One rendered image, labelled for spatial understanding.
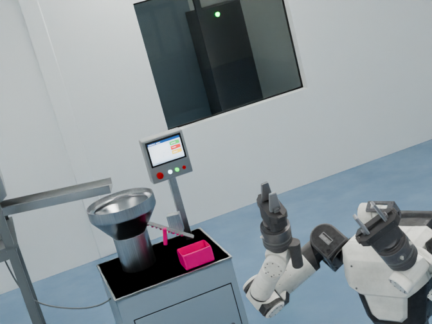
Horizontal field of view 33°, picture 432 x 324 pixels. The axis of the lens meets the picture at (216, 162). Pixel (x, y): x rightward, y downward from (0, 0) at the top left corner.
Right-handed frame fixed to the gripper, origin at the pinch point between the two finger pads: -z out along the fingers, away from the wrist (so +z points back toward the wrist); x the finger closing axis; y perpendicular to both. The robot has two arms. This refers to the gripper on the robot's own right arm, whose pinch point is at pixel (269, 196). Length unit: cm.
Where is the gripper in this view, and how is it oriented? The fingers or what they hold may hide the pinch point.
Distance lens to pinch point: 209.0
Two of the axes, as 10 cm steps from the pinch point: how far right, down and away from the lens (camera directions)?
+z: 1.8, 7.9, 5.9
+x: 3.6, 5.1, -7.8
